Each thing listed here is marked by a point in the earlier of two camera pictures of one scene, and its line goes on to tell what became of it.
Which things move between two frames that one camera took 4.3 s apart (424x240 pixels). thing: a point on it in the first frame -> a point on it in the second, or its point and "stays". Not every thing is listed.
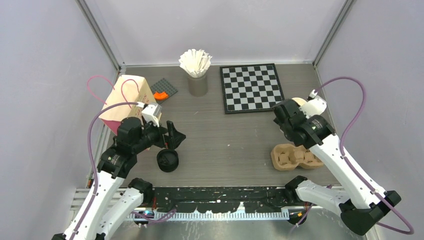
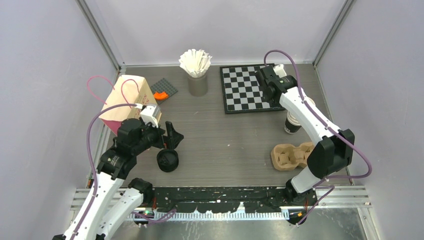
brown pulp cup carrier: x=288 y=157 stays
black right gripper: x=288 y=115 -> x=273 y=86
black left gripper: x=175 y=136 stays
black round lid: x=167 y=160 stays
